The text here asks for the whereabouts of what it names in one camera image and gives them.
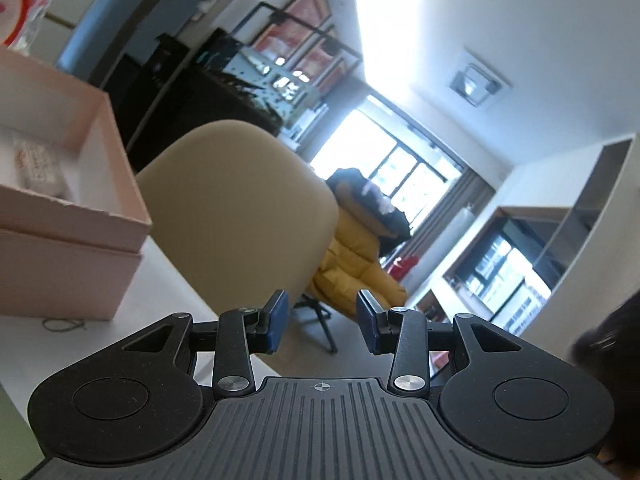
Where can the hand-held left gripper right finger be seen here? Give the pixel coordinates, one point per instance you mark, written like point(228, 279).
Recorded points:
point(367, 322)

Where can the red framed wall picture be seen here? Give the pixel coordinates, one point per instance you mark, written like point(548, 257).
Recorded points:
point(325, 67)
point(305, 7)

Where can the dark cloth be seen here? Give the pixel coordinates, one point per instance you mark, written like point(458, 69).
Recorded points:
point(615, 330)

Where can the grey curtain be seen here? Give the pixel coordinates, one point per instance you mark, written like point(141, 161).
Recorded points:
point(450, 220)

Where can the beige padded chair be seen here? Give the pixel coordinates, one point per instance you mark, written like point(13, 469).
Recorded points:
point(235, 200)

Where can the black fish tank cabinet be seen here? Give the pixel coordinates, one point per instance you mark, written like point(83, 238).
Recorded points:
point(165, 100)

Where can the ceiling vent light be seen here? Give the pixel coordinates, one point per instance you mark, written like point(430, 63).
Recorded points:
point(477, 82)

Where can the bunny-face plastic bag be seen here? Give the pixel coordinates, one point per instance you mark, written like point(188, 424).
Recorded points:
point(20, 5)

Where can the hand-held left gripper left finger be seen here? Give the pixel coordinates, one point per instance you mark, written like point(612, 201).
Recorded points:
point(277, 321)

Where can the yellow puffer jacket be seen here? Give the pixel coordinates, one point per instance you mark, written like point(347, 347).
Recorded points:
point(350, 260)

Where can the pink cardboard box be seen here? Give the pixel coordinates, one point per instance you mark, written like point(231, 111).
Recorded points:
point(65, 270)

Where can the glass fish tank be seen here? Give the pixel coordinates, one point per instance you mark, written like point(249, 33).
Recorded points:
point(260, 75)

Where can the large window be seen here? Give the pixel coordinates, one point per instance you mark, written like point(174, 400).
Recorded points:
point(370, 150)

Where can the flat screen television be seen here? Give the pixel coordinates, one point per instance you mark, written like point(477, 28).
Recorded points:
point(510, 270)

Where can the red decoration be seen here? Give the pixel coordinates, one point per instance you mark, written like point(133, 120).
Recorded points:
point(402, 267)

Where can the black swivel chair base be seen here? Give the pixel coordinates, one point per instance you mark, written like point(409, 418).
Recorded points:
point(325, 327)

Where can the dark blue jacket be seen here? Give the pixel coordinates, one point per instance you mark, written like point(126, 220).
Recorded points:
point(385, 215)

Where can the white red-print snack packet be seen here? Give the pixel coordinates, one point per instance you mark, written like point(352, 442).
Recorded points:
point(37, 165)

